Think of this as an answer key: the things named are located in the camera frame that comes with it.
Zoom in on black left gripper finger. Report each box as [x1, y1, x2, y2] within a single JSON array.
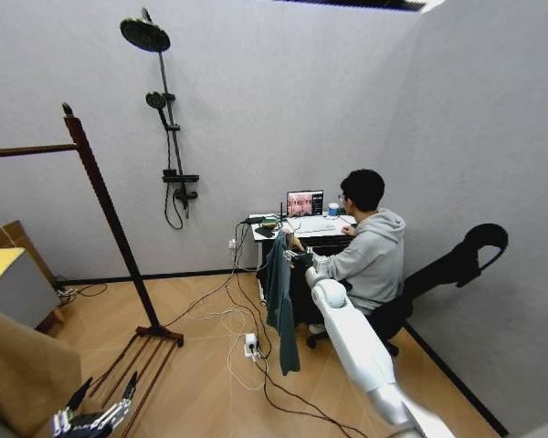
[[50, 377, 94, 434], [90, 370, 140, 433]]

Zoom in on dark teal garment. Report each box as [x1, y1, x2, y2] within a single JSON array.
[[265, 229, 301, 377]]

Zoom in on white desk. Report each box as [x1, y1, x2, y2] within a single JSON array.
[[248, 211, 360, 308]]

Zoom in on open laptop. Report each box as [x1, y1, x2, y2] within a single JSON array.
[[284, 190, 349, 235]]

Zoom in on brown cardboard panel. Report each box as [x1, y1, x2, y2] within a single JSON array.
[[0, 302, 84, 438]]

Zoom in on person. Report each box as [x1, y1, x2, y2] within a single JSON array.
[[307, 169, 407, 335]]

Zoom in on white power strip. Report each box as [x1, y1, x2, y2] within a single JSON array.
[[242, 332, 260, 363]]

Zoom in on grey cabinet with yellow top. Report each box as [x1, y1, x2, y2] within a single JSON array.
[[0, 247, 61, 330]]

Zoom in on black shower mixer shelf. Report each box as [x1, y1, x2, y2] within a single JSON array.
[[161, 169, 201, 203]]

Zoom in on black office chair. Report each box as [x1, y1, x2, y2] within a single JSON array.
[[305, 223, 510, 358]]

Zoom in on dark wooden clothes rack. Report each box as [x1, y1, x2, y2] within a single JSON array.
[[0, 102, 185, 438]]

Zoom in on black hand shower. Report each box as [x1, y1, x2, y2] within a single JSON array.
[[144, 90, 177, 110]]

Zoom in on round black rain shower head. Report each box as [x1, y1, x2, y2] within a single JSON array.
[[119, 6, 172, 53]]

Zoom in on thin black looped cable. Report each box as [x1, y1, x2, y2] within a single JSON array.
[[57, 281, 108, 298]]

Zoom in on white floor cable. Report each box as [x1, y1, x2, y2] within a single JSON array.
[[187, 304, 267, 392]]

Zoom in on long black floor cable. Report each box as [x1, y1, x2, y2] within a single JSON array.
[[163, 220, 372, 438]]

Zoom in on black shower hose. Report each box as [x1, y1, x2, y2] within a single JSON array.
[[162, 109, 187, 231]]

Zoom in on black shower riser rail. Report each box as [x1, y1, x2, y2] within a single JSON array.
[[156, 48, 184, 174]]

